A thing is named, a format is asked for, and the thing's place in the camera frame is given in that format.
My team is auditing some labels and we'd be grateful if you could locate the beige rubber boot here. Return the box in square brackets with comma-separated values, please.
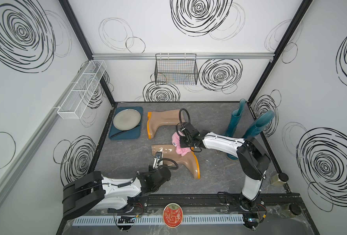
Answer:
[151, 145, 201, 179]
[147, 110, 179, 140]

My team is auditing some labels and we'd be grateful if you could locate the white wire shelf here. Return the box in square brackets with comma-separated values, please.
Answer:
[57, 60, 107, 119]

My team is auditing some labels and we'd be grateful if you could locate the teal rectangular tray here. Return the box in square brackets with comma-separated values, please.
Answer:
[108, 106, 143, 140]

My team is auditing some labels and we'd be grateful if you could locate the pink microfiber cloth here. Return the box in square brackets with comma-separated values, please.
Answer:
[172, 131, 192, 156]

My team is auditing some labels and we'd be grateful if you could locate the black mounting rail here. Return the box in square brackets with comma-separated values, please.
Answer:
[69, 192, 306, 213]

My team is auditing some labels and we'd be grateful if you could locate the black wire basket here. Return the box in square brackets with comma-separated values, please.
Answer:
[154, 59, 199, 86]

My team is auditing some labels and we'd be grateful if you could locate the grey round plate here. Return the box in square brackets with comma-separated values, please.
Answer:
[113, 109, 141, 131]

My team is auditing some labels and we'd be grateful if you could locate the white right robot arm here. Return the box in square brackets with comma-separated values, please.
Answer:
[175, 122, 271, 202]

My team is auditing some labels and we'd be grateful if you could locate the white slotted cable duct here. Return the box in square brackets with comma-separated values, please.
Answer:
[73, 214, 245, 226]

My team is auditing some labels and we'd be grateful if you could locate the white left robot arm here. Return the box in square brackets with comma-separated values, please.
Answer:
[62, 164, 171, 220]

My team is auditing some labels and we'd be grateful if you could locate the green rubber boot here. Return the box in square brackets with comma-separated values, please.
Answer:
[225, 99, 247, 137]
[226, 110, 276, 161]

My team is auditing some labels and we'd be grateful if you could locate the small jar black lid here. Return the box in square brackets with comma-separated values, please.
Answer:
[270, 172, 289, 187]

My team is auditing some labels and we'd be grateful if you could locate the grey wall rail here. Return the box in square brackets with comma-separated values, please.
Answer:
[93, 52, 275, 60]

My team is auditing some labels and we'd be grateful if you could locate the black knife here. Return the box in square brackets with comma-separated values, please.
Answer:
[109, 125, 140, 139]

